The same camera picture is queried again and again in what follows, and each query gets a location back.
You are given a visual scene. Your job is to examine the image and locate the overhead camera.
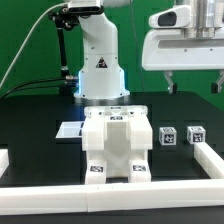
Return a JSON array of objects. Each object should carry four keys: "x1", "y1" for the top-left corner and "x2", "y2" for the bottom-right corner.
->
[{"x1": 62, "y1": 0, "x2": 103, "y2": 15}]

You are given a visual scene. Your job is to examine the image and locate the white chair backrest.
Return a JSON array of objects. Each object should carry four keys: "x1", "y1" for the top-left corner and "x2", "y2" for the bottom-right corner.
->
[{"x1": 82, "y1": 105, "x2": 153, "y2": 152}]

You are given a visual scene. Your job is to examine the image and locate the white cable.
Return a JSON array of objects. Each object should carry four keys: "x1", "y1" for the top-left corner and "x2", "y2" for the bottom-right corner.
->
[{"x1": 0, "y1": 3, "x2": 68, "y2": 91}]

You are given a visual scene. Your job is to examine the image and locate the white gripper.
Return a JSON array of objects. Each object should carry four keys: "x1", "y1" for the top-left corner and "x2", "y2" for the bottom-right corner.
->
[{"x1": 142, "y1": 4, "x2": 224, "y2": 94}]

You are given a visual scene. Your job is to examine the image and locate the black cables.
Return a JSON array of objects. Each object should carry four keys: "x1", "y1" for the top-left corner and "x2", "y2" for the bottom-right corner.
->
[{"x1": 0, "y1": 77, "x2": 81, "y2": 101}]

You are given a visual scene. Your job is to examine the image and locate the white boundary frame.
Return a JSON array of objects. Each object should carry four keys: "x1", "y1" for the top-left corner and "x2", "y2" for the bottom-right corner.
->
[{"x1": 0, "y1": 142, "x2": 224, "y2": 215}]

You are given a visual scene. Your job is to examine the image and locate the white chair seat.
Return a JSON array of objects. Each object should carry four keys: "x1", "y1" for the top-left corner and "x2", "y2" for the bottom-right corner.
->
[{"x1": 87, "y1": 115, "x2": 148, "y2": 179}]

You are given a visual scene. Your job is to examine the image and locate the white block far left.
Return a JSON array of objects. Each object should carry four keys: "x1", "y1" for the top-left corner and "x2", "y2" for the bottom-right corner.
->
[{"x1": 0, "y1": 149, "x2": 9, "y2": 177}]

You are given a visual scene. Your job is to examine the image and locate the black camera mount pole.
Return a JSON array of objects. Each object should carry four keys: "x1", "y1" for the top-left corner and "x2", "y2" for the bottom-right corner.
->
[{"x1": 48, "y1": 7, "x2": 79, "y2": 96}]

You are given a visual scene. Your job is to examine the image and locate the white marker base sheet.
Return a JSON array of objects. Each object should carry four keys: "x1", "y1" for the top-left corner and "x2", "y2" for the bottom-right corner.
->
[{"x1": 56, "y1": 121, "x2": 84, "y2": 139}]

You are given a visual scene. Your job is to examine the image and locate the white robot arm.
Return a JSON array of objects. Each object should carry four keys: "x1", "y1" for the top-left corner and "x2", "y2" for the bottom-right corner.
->
[{"x1": 61, "y1": 0, "x2": 224, "y2": 100}]

